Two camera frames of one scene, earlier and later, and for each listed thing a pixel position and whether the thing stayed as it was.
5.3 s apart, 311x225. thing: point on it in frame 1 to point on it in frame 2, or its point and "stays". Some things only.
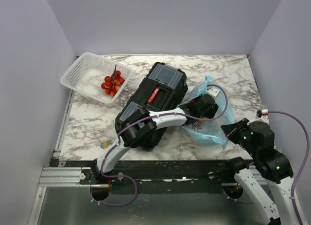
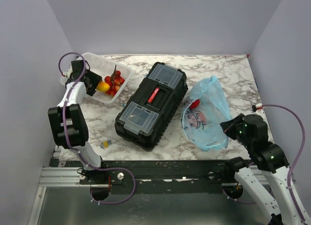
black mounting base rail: (159, 175) stays
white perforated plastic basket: (87, 74) stays
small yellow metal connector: (105, 144) stays
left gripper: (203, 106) to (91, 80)
